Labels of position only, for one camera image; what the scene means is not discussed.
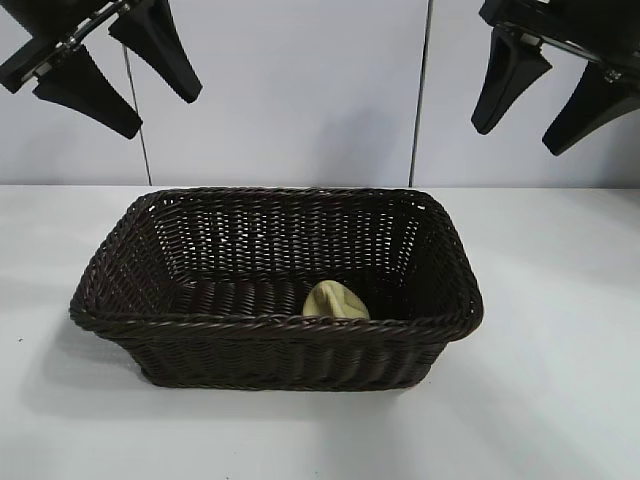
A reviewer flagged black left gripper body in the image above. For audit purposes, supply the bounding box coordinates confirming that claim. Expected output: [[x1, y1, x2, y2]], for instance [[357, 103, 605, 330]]
[[0, 0, 137, 97]]

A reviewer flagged pale yellow egg yolk pastry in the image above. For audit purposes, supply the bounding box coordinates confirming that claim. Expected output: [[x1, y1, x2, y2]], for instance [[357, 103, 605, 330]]
[[301, 280, 372, 320]]

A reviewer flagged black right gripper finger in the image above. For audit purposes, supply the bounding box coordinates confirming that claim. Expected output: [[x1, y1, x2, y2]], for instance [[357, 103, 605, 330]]
[[541, 61, 640, 158], [470, 24, 554, 136]]

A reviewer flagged dark brown woven wicker basket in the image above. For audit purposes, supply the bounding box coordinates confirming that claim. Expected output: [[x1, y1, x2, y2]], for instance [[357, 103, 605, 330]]
[[68, 186, 485, 393]]

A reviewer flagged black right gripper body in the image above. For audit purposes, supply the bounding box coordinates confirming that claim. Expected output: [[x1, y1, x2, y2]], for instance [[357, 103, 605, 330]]
[[478, 0, 640, 77]]

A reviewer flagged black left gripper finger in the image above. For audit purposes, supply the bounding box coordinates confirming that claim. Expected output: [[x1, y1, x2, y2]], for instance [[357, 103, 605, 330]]
[[107, 0, 204, 105], [31, 44, 144, 142]]

